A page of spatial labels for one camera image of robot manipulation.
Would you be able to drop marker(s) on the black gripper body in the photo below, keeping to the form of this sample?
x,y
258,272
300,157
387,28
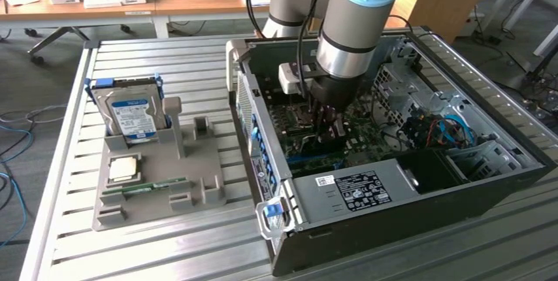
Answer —
x,y
335,91

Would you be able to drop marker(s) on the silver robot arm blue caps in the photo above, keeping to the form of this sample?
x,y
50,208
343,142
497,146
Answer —
x,y
357,16

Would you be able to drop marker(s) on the green motherboard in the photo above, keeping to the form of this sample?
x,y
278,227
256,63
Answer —
x,y
362,143

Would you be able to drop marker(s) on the grey power supply unit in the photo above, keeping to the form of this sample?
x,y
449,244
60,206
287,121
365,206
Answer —
x,y
349,192

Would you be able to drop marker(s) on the black open PC case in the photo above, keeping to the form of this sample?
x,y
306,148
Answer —
x,y
393,228

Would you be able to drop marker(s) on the metal disk bay cage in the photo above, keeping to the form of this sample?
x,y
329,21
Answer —
x,y
487,160

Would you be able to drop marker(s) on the wooden cabinet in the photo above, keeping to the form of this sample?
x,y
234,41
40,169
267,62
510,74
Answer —
x,y
445,0

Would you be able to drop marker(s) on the grey parts rack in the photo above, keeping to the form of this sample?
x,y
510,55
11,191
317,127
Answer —
x,y
174,183

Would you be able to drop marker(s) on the hard disk in blue caddy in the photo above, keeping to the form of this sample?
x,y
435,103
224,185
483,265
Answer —
x,y
131,111

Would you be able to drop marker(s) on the green RAM stick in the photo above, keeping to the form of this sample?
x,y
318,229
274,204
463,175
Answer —
x,y
148,185

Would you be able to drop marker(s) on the wooden desk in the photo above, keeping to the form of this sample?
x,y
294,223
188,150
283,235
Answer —
x,y
183,3

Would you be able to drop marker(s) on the silver CPU chip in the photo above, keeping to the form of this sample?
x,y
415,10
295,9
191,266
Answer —
x,y
123,167

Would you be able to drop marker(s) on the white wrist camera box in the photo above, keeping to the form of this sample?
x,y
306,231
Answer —
x,y
290,78

